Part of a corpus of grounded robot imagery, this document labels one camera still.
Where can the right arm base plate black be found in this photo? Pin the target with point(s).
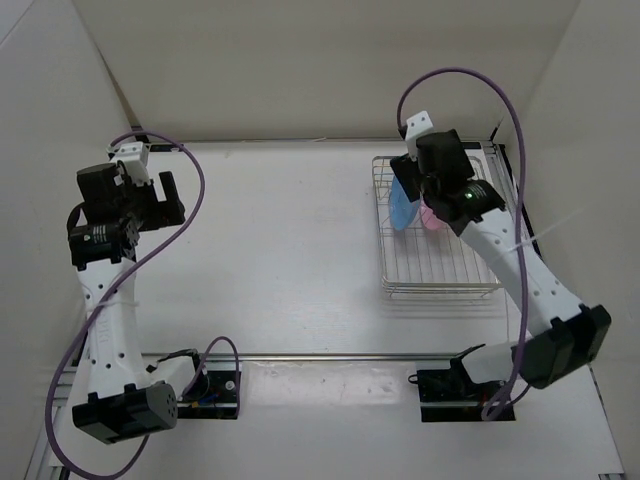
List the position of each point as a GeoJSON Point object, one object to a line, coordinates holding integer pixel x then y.
{"type": "Point", "coordinates": [442, 401]}

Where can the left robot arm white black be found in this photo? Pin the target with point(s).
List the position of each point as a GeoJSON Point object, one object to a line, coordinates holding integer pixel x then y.
{"type": "Point", "coordinates": [125, 399]}

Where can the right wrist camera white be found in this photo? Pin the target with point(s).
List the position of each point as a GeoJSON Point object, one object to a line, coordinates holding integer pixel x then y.
{"type": "Point", "coordinates": [418, 125]}

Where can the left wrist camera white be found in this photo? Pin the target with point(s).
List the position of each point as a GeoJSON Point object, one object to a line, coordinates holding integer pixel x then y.
{"type": "Point", "coordinates": [129, 162]}

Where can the aluminium frame rail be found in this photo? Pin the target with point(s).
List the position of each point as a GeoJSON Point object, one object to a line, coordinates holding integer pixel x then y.
{"type": "Point", "coordinates": [345, 357]}

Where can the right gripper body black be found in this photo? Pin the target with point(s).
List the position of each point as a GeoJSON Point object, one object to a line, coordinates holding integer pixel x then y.
{"type": "Point", "coordinates": [466, 162]}

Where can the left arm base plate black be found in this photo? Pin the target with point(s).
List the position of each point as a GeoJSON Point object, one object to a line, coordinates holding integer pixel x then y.
{"type": "Point", "coordinates": [215, 395]}

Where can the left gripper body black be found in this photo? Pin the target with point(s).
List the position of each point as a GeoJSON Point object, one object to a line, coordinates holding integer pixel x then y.
{"type": "Point", "coordinates": [141, 203]}

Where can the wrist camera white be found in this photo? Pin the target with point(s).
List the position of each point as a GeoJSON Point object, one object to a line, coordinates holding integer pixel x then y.
{"type": "Point", "coordinates": [418, 125]}
{"type": "Point", "coordinates": [129, 162]}

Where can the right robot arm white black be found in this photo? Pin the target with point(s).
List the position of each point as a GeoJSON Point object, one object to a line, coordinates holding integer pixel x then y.
{"type": "Point", "coordinates": [559, 332]}

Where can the pink plastic plate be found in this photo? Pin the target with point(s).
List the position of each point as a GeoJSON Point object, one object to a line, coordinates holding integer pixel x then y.
{"type": "Point", "coordinates": [429, 219]}

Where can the metal wire dish rack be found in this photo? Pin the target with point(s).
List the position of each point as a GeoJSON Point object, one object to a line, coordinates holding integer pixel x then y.
{"type": "Point", "coordinates": [419, 262]}

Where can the blue plastic plate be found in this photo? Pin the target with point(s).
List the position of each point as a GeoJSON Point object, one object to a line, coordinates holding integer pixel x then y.
{"type": "Point", "coordinates": [402, 211]}

